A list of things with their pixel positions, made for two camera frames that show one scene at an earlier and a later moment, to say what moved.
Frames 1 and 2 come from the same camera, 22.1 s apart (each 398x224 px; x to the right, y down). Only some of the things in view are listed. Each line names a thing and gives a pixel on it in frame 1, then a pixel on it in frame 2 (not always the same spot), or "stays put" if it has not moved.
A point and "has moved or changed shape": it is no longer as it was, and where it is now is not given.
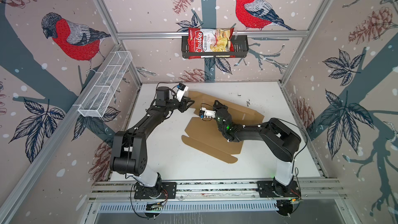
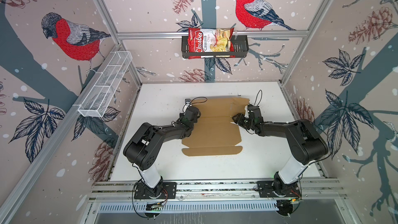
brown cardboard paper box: [205, 134] has moved or changed shape
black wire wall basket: [240, 43] stays put
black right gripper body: [218, 111] to [251, 125]
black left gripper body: [179, 106] to [182, 115]
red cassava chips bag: [210, 40] stays put
